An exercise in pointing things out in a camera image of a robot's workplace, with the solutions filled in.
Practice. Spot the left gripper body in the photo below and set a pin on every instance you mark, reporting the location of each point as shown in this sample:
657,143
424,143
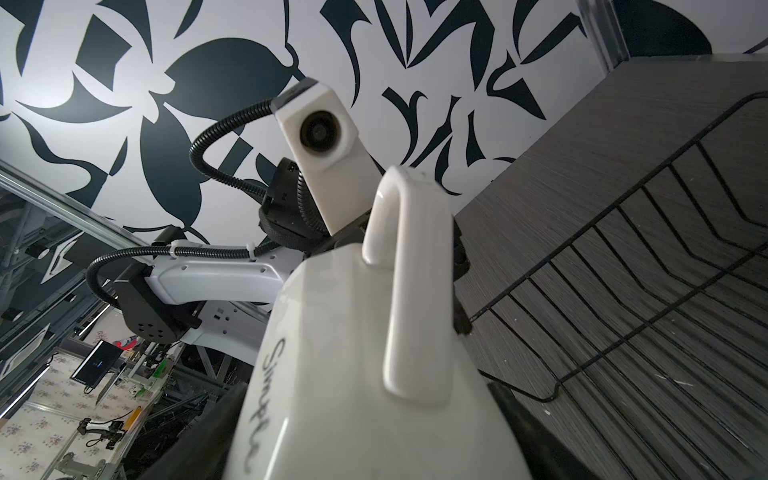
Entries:
354,234

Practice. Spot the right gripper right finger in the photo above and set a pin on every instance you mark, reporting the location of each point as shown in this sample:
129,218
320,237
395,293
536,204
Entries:
545,455

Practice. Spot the tablet with dark screen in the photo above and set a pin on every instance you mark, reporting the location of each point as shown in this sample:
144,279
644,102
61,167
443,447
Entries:
96,364

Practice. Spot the black wire dish rack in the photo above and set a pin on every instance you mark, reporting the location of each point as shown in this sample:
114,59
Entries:
640,341

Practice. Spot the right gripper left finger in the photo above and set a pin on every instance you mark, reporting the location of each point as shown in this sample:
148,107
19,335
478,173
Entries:
202,452

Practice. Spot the cream ceramic mug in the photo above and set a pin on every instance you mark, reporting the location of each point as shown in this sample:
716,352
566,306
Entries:
355,427

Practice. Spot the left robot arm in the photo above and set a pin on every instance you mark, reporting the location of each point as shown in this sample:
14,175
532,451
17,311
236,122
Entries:
204,282

